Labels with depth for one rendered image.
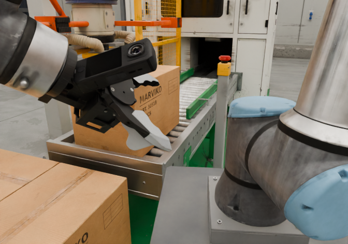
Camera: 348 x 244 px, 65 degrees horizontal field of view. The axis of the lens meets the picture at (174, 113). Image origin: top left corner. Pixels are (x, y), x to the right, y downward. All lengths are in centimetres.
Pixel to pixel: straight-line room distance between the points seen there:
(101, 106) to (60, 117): 219
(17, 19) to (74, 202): 95
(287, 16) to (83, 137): 883
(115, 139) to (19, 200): 49
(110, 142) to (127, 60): 113
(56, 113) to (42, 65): 224
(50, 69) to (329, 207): 42
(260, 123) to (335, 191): 20
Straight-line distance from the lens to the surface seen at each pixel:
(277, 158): 49
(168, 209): 80
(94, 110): 41
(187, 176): 93
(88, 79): 38
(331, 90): 45
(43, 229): 115
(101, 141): 151
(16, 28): 36
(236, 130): 61
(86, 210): 117
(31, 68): 36
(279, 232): 70
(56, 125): 265
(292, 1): 984
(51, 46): 36
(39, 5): 248
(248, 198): 67
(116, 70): 36
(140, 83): 47
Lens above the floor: 125
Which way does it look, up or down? 19 degrees down
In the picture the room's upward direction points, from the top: straight up
